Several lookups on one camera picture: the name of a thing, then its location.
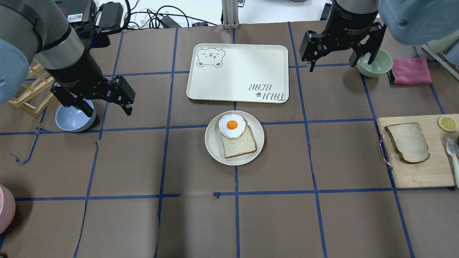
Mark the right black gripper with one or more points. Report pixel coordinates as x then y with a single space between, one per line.
349 22

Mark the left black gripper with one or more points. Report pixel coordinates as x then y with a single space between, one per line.
76 74

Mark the bread slice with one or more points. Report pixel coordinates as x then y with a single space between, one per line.
243 145
408 142

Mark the round cream plate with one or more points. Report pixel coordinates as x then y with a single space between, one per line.
214 144

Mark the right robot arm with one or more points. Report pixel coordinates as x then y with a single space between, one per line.
411 22

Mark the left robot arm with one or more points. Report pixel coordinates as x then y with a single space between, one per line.
38 30

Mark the blue bowl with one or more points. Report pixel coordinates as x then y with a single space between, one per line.
74 120

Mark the green bowl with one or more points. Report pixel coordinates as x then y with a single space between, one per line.
380 66

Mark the pink cloth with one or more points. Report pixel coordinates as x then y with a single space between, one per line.
409 71

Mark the wooden dish rack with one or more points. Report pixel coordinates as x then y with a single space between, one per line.
36 96

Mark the black power adapter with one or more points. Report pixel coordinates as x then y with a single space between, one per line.
110 15

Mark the cream bear serving tray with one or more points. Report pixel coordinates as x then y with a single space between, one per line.
239 73

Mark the lemon slice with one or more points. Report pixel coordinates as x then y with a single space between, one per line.
447 123

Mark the fried egg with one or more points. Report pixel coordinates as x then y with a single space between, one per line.
232 125

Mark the pink bowl with ice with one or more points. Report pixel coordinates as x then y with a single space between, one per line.
7 208

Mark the white plastic utensil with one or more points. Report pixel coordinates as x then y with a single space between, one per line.
452 150

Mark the wooden cutting board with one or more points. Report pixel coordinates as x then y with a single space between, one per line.
437 171

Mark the aluminium frame post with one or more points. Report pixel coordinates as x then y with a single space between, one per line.
230 14

